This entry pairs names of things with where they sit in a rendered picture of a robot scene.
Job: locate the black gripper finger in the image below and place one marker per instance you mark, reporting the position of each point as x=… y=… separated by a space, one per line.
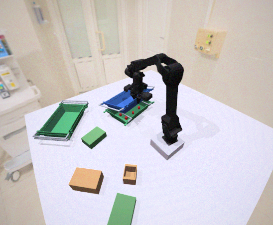
x=134 y=96
x=138 y=99

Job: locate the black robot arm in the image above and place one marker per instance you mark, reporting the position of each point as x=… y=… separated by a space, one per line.
x=172 y=75

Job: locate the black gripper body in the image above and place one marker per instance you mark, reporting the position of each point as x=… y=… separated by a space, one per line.
x=137 y=88

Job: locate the green box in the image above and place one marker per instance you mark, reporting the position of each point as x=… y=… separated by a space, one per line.
x=92 y=138
x=122 y=210

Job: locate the tan rectangular block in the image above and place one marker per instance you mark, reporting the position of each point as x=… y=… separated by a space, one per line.
x=86 y=180

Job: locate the tan open-top box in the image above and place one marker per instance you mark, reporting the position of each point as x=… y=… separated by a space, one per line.
x=130 y=174

